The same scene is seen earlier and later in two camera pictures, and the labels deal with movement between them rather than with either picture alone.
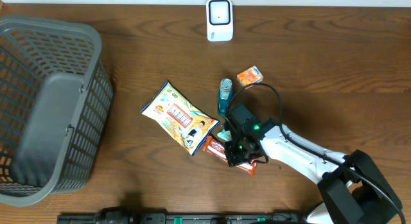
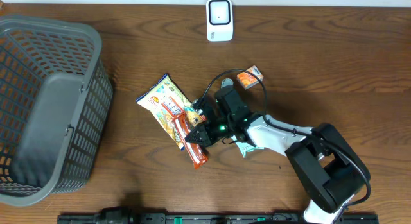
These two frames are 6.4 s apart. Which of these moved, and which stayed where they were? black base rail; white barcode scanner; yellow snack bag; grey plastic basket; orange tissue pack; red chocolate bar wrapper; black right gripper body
Moved: red chocolate bar wrapper; yellow snack bag; black right gripper body
Stayed: grey plastic basket; black base rail; white barcode scanner; orange tissue pack
